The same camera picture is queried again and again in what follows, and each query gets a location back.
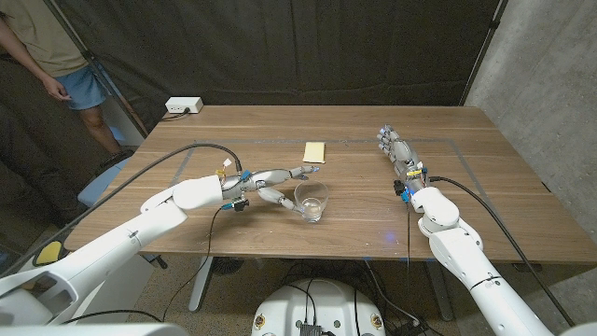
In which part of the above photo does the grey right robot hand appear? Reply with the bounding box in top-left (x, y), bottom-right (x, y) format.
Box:
top-left (376, 124), bottom-right (429, 204)

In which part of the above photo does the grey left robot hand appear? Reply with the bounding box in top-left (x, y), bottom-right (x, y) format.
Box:
top-left (216, 163), bottom-right (322, 214)

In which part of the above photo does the clear glass cup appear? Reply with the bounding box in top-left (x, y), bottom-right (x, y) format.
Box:
top-left (293, 179), bottom-right (330, 224)

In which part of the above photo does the pale yellow sponge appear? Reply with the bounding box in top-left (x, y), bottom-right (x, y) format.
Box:
top-left (302, 141), bottom-right (326, 164)

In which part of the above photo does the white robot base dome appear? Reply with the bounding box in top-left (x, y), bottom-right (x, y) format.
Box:
top-left (251, 278), bottom-right (387, 336)

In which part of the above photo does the white power strip box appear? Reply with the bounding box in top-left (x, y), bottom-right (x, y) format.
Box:
top-left (164, 96), bottom-right (204, 115)

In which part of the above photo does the grey table leg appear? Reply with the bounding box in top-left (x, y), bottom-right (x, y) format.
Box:
top-left (188, 256), bottom-right (215, 313)
top-left (426, 260), bottom-right (454, 322)

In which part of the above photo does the black curtain backdrop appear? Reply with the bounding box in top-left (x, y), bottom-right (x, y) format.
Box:
top-left (46, 0), bottom-right (507, 141)

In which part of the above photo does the light blue box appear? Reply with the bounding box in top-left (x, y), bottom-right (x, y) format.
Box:
top-left (76, 156), bottom-right (134, 209)

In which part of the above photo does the yellow and white floor machine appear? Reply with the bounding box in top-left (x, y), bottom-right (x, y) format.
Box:
top-left (30, 239), bottom-right (66, 268)

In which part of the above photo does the person in blue shorts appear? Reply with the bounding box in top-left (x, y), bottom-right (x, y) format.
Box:
top-left (0, 0), bottom-right (136, 162)

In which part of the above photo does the thin black left hand cable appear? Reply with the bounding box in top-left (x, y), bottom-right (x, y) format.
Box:
top-left (160, 204), bottom-right (225, 323)

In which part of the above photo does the black power strip cord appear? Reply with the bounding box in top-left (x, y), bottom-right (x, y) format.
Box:
top-left (160, 107), bottom-right (191, 122)

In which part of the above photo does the black frame pole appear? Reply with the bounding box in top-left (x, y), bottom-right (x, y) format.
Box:
top-left (44, 0), bottom-right (149, 139)
top-left (459, 0), bottom-right (509, 107)

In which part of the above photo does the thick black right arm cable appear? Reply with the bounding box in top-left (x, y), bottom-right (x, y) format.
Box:
top-left (427, 175), bottom-right (576, 328)

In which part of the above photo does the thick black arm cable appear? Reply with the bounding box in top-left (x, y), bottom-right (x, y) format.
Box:
top-left (427, 175), bottom-right (576, 328)
top-left (0, 142), bottom-right (243, 277)

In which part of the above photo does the grey floor cable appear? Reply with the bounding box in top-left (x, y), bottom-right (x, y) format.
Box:
top-left (363, 259), bottom-right (421, 327)

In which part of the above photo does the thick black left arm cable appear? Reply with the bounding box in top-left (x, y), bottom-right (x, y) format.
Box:
top-left (0, 142), bottom-right (243, 277)

